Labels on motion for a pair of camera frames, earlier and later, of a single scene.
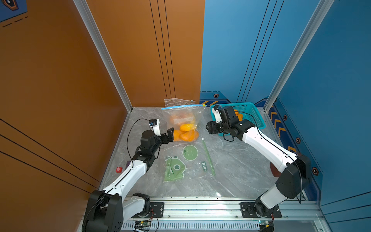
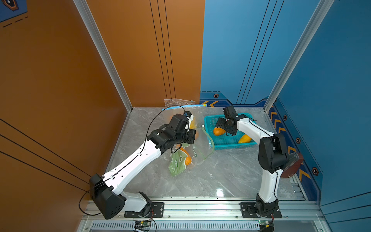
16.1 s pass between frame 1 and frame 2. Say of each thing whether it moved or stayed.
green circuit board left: stayed
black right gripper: stayed
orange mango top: moved
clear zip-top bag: stayed
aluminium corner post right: stayed
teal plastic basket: moved
